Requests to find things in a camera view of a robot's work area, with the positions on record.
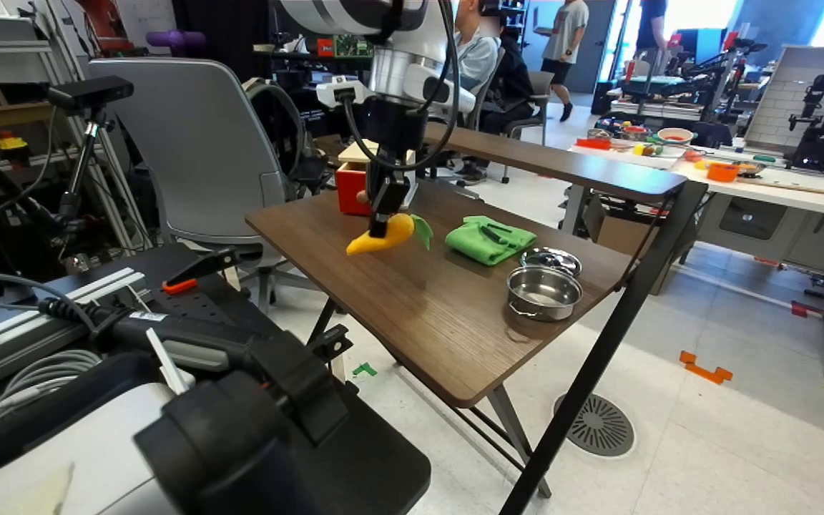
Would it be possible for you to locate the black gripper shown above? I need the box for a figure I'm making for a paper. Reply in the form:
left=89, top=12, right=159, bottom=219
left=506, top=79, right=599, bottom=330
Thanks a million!
left=360, top=95, right=433, bottom=244

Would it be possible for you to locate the red and white box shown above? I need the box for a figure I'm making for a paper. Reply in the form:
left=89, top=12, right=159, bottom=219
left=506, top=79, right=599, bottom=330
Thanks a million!
left=331, top=136, right=421, bottom=219

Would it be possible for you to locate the green folded cloth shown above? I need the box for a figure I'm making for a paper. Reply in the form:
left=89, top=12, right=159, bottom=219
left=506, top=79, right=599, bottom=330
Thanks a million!
left=444, top=215, right=537, bottom=268

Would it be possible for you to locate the brown two-tier desk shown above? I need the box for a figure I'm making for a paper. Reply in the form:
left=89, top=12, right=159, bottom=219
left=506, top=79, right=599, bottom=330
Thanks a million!
left=244, top=122, right=709, bottom=515

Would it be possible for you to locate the green circuit board box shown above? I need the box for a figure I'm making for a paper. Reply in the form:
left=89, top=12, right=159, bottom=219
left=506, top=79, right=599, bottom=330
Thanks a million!
left=330, top=31, right=378, bottom=59

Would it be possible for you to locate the small shiny metal cup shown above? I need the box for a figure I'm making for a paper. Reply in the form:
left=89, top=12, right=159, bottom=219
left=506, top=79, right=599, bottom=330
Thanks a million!
left=517, top=244, right=584, bottom=279

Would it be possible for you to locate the seated person in blue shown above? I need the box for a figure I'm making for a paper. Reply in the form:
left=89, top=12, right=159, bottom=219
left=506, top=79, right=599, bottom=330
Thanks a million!
left=450, top=0, right=506, bottom=129

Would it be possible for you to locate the steel bowl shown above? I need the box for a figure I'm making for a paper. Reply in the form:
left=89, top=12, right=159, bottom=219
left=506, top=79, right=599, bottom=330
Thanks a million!
left=503, top=262, right=584, bottom=327

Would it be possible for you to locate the grey office chair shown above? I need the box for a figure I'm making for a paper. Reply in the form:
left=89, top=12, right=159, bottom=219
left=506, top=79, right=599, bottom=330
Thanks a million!
left=85, top=53, right=291, bottom=290

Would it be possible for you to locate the orange clamp tab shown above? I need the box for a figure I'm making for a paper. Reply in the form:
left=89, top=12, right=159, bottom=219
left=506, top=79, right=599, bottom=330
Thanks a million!
left=159, top=275, right=201, bottom=298

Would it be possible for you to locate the standing person grey shirt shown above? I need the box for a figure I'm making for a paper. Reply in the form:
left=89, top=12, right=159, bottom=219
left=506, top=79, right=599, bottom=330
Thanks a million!
left=534, top=0, right=593, bottom=126

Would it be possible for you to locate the purple object on shelf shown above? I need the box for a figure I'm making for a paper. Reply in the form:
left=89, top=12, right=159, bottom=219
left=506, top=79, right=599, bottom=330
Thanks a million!
left=142, top=26, right=205, bottom=53

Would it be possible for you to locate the round floor drain grate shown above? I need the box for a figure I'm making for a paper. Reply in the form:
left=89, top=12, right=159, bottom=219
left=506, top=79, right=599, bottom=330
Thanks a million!
left=553, top=393, right=637, bottom=460

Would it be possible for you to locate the standing person dark shirt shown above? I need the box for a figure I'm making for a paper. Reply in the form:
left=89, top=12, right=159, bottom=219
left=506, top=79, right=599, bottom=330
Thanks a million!
left=621, top=0, right=673, bottom=86

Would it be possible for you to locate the orange bowl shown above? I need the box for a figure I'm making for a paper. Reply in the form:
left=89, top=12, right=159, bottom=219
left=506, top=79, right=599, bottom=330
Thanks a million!
left=703, top=159, right=742, bottom=187

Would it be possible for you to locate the orange floor marker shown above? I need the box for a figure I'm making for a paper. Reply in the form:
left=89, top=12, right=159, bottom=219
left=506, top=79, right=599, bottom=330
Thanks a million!
left=676, top=348, right=734, bottom=388

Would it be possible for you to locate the white work table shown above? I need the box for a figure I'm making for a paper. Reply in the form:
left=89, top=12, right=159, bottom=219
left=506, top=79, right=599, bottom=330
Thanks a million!
left=573, top=131, right=824, bottom=224

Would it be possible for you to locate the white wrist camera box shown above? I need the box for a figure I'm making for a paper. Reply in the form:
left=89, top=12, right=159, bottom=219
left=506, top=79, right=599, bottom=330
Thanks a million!
left=314, top=73, right=375, bottom=108

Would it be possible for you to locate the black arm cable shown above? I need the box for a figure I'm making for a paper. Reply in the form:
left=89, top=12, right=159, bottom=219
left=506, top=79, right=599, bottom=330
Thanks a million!
left=338, top=0, right=464, bottom=178

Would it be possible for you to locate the black padded foreground mount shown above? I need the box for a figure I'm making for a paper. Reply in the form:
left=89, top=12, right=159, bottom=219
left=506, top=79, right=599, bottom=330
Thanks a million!
left=109, top=284, right=434, bottom=515

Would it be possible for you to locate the black camera on tripod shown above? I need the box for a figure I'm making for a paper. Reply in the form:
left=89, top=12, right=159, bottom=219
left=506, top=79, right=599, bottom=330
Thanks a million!
left=46, top=73, right=159, bottom=262

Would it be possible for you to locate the grey cable bundle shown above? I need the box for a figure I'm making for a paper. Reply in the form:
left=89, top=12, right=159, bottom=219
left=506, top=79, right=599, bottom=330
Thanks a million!
left=0, top=347, right=106, bottom=437

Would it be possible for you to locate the aluminium rail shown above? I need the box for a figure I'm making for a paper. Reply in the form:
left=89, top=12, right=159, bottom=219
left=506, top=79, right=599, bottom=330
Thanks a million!
left=0, top=265, right=149, bottom=388

